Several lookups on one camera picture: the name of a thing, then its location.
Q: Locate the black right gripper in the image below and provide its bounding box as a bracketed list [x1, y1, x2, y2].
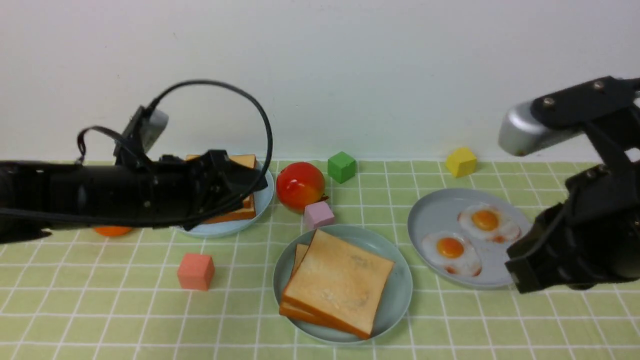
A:
[505, 165, 639, 294]

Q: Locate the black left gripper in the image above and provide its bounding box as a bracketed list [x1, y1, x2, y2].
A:
[156, 149, 261, 231]

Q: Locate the toast slice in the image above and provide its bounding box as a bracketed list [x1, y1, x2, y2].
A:
[279, 228, 395, 340]
[279, 243, 343, 331]
[202, 206, 256, 224]
[185, 154, 258, 211]

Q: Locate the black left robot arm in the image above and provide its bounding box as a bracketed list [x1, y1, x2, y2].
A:
[0, 150, 268, 244]

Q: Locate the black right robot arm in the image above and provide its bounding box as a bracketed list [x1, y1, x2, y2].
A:
[505, 145, 639, 294]

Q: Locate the light blue bread plate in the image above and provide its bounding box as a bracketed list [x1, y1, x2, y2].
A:
[173, 170, 275, 239]

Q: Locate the red apple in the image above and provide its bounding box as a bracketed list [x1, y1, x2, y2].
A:
[276, 161, 329, 214]

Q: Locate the pink-lilac cube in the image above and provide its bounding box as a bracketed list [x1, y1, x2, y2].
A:
[303, 201, 335, 230]

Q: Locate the green cube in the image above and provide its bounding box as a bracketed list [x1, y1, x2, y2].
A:
[327, 152, 357, 183]

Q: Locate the salmon pink cube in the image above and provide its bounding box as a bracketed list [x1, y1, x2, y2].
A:
[177, 253, 215, 292]

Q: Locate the rear fried egg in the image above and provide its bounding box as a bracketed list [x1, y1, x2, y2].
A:
[457, 203, 521, 244]

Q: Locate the fried egg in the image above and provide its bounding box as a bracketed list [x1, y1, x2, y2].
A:
[421, 231, 483, 278]
[457, 203, 521, 244]

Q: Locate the grey-blue egg plate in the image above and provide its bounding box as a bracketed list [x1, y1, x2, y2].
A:
[407, 188, 531, 290]

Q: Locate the lower fried egg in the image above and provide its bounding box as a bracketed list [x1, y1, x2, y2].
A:
[421, 231, 483, 278]

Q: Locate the orange fruit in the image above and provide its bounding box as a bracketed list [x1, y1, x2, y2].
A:
[93, 226, 133, 238]

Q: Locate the yellow cube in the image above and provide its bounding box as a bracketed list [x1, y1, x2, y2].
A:
[445, 146, 478, 178]

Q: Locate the teal empty plate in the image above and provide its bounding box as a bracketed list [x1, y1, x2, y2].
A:
[288, 224, 414, 346]

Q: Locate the black left camera cable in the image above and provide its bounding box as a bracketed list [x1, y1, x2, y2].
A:
[0, 79, 274, 228]

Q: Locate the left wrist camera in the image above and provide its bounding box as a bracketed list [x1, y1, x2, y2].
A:
[121, 105, 169, 155]

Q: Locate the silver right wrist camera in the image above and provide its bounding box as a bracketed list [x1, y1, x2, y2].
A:
[498, 76, 640, 157]

